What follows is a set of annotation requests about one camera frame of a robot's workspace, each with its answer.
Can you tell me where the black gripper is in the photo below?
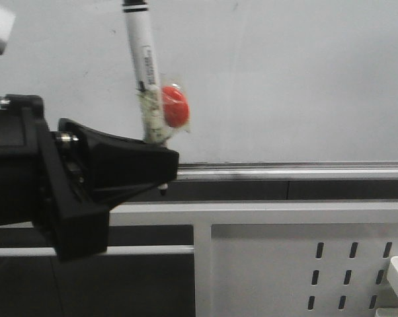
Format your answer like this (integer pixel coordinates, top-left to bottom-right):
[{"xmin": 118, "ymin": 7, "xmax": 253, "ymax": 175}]
[{"xmin": 0, "ymin": 94, "xmax": 108, "ymax": 261}]

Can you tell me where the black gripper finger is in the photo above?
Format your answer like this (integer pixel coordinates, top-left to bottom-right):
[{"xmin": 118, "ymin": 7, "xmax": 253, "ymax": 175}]
[{"xmin": 58, "ymin": 118, "xmax": 179, "ymax": 209}]

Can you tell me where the white whiteboard marker pen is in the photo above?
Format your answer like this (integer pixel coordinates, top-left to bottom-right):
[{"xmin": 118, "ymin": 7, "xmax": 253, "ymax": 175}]
[{"xmin": 122, "ymin": 1, "xmax": 169, "ymax": 148}]

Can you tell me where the red round magnet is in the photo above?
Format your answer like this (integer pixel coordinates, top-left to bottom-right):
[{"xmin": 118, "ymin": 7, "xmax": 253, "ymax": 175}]
[{"xmin": 161, "ymin": 83, "xmax": 190, "ymax": 133}]

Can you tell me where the white whiteboard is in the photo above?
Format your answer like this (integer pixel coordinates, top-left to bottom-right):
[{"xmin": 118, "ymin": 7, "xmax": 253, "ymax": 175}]
[{"xmin": 0, "ymin": 1, "xmax": 398, "ymax": 162}]

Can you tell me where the white perforated metal panel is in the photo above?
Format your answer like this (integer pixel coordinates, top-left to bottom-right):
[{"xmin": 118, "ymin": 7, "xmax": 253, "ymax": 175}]
[{"xmin": 211, "ymin": 223, "xmax": 398, "ymax": 316}]

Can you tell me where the white metal frame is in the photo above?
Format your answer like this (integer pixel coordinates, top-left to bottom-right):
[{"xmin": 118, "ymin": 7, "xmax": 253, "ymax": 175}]
[{"xmin": 0, "ymin": 200, "xmax": 398, "ymax": 316}]

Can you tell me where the aluminium whiteboard tray rail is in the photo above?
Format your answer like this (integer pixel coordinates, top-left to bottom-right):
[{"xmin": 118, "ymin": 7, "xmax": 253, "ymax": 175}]
[{"xmin": 177, "ymin": 161, "xmax": 398, "ymax": 182}]

